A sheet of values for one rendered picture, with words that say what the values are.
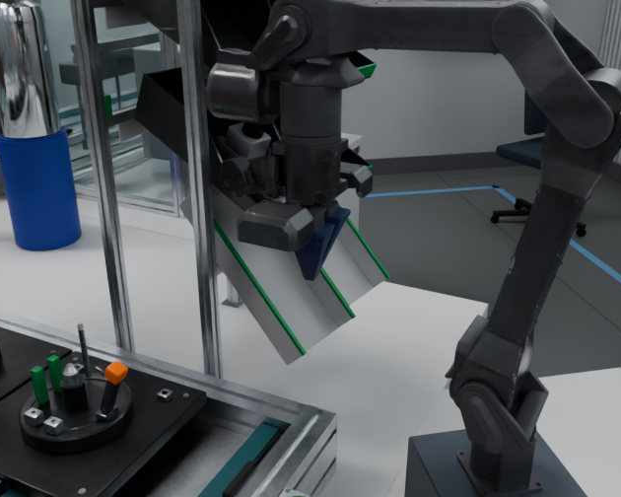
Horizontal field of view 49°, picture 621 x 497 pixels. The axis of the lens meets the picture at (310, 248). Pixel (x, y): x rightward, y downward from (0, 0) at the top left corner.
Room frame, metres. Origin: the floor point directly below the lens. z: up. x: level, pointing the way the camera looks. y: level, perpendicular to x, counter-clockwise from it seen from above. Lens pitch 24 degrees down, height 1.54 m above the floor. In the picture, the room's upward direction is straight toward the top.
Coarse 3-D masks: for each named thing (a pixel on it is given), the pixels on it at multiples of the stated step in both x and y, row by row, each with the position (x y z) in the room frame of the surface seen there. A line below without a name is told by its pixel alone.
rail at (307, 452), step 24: (312, 408) 0.76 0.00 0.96; (288, 432) 0.71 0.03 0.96; (312, 432) 0.71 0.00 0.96; (336, 432) 0.75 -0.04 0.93; (288, 456) 0.67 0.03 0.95; (312, 456) 0.68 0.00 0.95; (240, 480) 0.61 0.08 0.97; (264, 480) 0.63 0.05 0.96; (288, 480) 0.62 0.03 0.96; (312, 480) 0.68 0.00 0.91
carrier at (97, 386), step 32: (32, 384) 0.80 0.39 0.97; (64, 384) 0.72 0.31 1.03; (96, 384) 0.77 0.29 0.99; (128, 384) 0.80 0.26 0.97; (160, 384) 0.80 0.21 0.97; (0, 416) 0.73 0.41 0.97; (32, 416) 0.69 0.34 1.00; (64, 416) 0.70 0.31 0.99; (96, 416) 0.70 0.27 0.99; (128, 416) 0.72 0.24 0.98; (160, 416) 0.73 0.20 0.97; (192, 416) 0.75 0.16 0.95; (0, 448) 0.67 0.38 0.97; (32, 448) 0.67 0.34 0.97; (64, 448) 0.66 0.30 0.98; (96, 448) 0.67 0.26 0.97; (128, 448) 0.67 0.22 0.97; (160, 448) 0.69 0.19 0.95; (32, 480) 0.61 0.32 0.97; (64, 480) 0.61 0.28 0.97; (96, 480) 0.61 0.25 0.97
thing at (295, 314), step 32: (192, 224) 0.92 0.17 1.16; (224, 224) 0.96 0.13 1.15; (224, 256) 0.89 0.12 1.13; (256, 256) 0.94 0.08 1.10; (288, 256) 0.98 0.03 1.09; (256, 288) 0.85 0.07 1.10; (288, 288) 0.93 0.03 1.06; (320, 288) 0.94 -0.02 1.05; (256, 320) 0.85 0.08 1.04; (288, 320) 0.88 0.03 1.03; (320, 320) 0.91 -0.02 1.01; (288, 352) 0.82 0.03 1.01
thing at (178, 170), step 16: (160, 32) 1.71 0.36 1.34; (160, 48) 1.71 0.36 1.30; (176, 48) 1.72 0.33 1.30; (176, 64) 1.72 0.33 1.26; (176, 160) 1.70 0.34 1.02; (176, 176) 1.70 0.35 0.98; (80, 192) 1.86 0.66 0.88; (176, 192) 1.71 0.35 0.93; (144, 208) 1.76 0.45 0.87; (160, 208) 1.74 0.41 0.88; (176, 208) 1.71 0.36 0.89
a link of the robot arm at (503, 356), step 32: (608, 96) 0.48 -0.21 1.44; (544, 160) 0.50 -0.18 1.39; (576, 160) 0.48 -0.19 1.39; (608, 160) 0.47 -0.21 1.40; (544, 192) 0.51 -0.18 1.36; (576, 192) 0.49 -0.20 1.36; (544, 224) 0.51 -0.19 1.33; (576, 224) 0.52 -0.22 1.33; (512, 256) 0.52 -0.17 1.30; (544, 256) 0.50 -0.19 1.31; (512, 288) 0.51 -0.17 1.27; (544, 288) 0.50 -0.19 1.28; (480, 320) 0.56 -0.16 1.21; (512, 320) 0.51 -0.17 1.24; (480, 352) 0.52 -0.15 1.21; (512, 352) 0.51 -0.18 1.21; (512, 384) 0.49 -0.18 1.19
